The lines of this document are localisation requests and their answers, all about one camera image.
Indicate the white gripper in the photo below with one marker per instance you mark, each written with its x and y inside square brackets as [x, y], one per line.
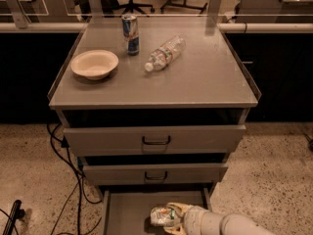
[195, 217]

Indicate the crushed 7up can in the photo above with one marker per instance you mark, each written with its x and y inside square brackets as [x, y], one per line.
[164, 216]

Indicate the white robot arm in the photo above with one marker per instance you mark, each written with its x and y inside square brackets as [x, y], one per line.
[238, 224]

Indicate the bottom grey drawer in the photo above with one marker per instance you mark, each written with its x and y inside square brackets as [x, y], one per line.
[128, 213]

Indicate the grey drawer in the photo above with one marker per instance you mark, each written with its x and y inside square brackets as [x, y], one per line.
[139, 174]
[154, 140]
[128, 213]

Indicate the middle grey drawer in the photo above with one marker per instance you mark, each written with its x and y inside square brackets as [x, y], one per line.
[139, 174]

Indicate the grey drawer cabinet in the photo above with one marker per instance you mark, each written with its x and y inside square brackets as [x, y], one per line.
[206, 85]

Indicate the top grey drawer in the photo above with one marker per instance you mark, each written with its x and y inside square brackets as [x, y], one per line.
[154, 140]

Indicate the red bull can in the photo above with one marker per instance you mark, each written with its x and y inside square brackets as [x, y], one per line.
[130, 33]

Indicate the black object on floor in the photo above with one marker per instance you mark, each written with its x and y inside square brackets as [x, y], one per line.
[16, 213]

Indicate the clear plastic water bottle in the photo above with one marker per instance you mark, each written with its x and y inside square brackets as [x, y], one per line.
[165, 54]

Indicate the white paper bowl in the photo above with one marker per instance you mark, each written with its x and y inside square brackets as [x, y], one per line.
[94, 64]

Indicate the dark desk right background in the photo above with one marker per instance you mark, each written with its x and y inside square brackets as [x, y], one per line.
[275, 12]

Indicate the desk left background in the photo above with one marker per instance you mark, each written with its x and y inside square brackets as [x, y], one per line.
[39, 11]

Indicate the white horizontal rail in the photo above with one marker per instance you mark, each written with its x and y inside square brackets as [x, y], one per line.
[226, 27]

